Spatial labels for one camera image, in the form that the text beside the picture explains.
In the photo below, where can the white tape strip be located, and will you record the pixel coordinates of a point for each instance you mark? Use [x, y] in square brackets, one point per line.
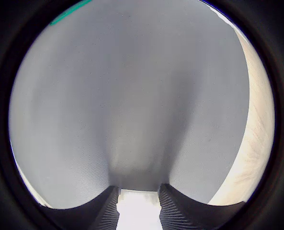
[219, 15]

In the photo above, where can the dark grey mat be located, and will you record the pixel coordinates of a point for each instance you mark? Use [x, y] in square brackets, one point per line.
[108, 95]

